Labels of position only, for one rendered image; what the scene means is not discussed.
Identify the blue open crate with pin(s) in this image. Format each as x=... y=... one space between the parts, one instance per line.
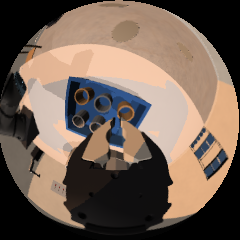
x=139 y=105

